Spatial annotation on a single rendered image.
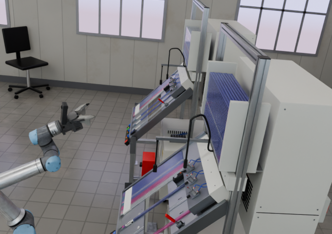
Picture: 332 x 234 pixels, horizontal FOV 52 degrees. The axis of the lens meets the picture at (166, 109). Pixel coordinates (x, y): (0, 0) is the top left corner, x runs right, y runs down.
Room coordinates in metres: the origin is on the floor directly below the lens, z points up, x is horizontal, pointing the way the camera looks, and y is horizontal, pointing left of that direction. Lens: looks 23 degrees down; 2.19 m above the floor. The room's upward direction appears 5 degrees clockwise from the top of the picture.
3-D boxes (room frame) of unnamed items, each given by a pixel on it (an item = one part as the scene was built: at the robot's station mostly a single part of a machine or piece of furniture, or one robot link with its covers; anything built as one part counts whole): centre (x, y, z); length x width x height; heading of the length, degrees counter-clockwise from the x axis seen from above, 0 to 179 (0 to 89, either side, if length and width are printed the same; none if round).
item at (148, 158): (2.29, 0.10, 0.39); 0.24 x 0.24 x 0.78; 4
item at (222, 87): (1.54, -0.30, 1.52); 0.51 x 0.13 x 0.27; 4
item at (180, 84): (3.03, -0.13, 0.66); 1.01 x 0.73 x 1.31; 94
